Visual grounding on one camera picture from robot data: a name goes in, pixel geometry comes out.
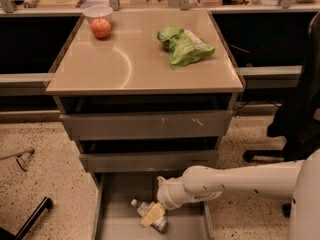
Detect metal stand on floor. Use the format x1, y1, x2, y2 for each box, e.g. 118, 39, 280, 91
0, 148, 35, 172

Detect white bowl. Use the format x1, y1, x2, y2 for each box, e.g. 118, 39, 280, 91
83, 5, 113, 24

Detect green chip bag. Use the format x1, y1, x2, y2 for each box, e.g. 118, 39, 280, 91
157, 26, 215, 69

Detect middle grey drawer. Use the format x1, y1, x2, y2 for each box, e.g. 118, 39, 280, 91
79, 150, 218, 173

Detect black chair leg left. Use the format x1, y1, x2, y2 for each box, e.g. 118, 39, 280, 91
0, 197, 53, 240

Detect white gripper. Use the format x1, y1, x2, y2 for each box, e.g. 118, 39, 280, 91
139, 176, 222, 227

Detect black office chair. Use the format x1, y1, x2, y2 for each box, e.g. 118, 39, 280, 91
242, 12, 320, 218

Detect grey drawer cabinet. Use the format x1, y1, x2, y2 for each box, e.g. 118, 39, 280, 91
45, 9, 245, 240

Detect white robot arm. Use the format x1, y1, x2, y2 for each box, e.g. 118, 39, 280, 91
141, 150, 320, 240

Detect clear plastic water bottle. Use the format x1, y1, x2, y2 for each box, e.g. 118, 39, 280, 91
131, 199, 168, 232

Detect bottom open grey drawer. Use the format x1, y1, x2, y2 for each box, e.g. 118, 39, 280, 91
91, 172, 214, 240

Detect red apple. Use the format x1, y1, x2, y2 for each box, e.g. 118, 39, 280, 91
91, 18, 111, 39

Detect top grey drawer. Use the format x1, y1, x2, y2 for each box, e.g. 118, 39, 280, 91
60, 110, 232, 141

